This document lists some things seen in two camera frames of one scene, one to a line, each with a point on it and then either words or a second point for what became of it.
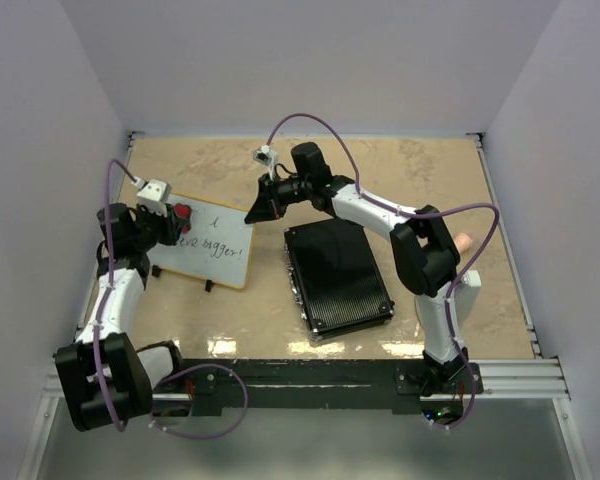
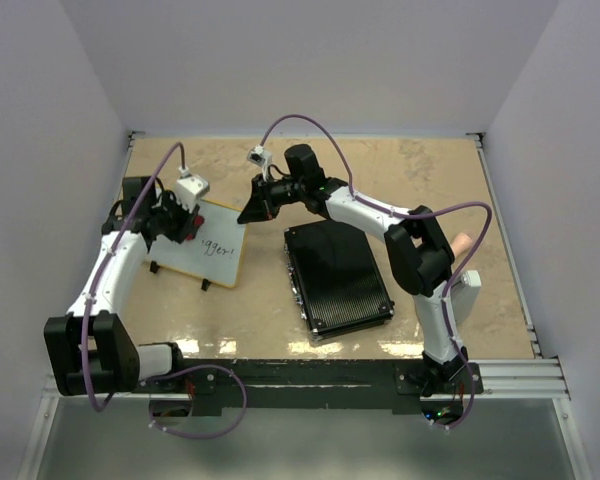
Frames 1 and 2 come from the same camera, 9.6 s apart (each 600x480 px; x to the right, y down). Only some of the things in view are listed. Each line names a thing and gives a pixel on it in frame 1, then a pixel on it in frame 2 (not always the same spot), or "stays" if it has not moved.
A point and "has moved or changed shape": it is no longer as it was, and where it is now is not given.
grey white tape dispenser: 467,294 stays
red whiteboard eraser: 183,210 has moved or changed shape
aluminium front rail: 525,378 stays
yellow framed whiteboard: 217,248 stays
